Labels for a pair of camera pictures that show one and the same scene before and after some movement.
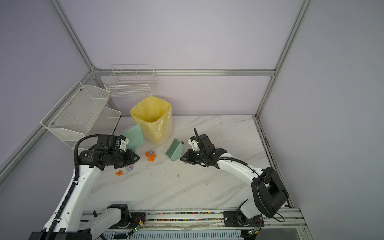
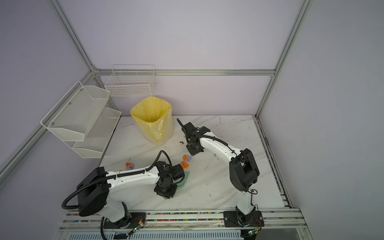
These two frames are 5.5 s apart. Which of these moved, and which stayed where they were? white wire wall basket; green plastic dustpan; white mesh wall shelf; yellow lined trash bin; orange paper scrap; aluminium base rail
Moved: orange paper scrap; green plastic dustpan
Stayed: white mesh wall shelf; aluminium base rail; white wire wall basket; yellow lined trash bin
